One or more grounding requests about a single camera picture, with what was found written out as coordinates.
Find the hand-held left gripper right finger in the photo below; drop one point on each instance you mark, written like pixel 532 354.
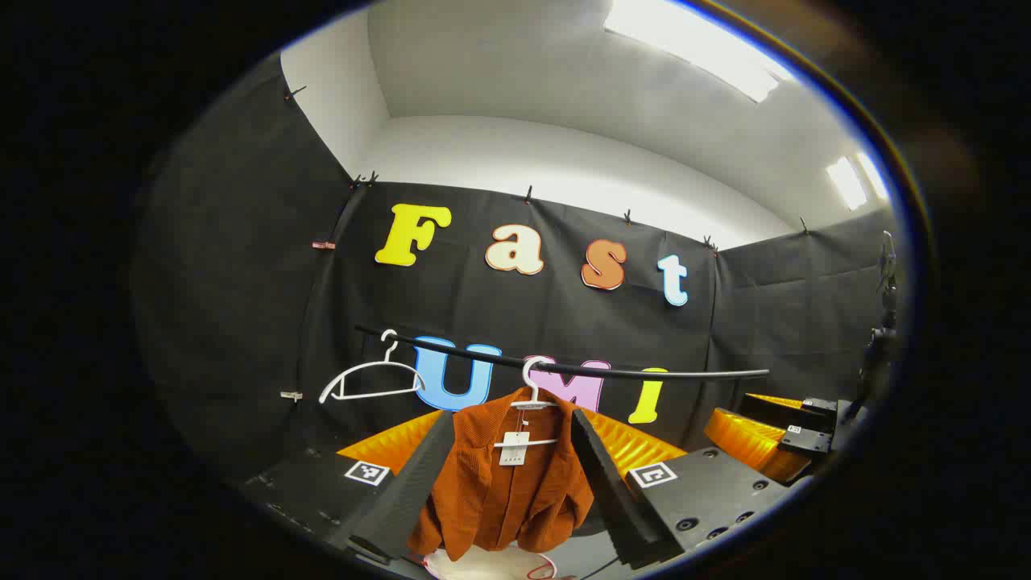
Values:
pixel 604 483

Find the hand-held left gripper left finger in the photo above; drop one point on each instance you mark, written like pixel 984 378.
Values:
pixel 419 475

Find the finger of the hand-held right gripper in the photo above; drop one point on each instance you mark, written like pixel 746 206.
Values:
pixel 749 443
pixel 793 411

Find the orange ribbed jacket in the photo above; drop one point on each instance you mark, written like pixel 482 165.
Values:
pixel 483 499

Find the white laundry hamper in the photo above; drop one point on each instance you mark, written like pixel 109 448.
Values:
pixel 483 564

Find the white plastic hanger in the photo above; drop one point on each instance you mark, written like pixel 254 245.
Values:
pixel 362 367
pixel 532 387

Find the black clothes rack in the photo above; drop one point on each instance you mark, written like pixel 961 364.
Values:
pixel 612 371

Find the white paper hang tag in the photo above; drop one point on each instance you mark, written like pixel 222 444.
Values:
pixel 513 451

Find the small ceiling light panel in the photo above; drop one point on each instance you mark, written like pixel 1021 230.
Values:
pixel 846 184
pixel 875 176

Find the large ceiling light panel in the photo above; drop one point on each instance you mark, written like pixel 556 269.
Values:
pixel 693 48

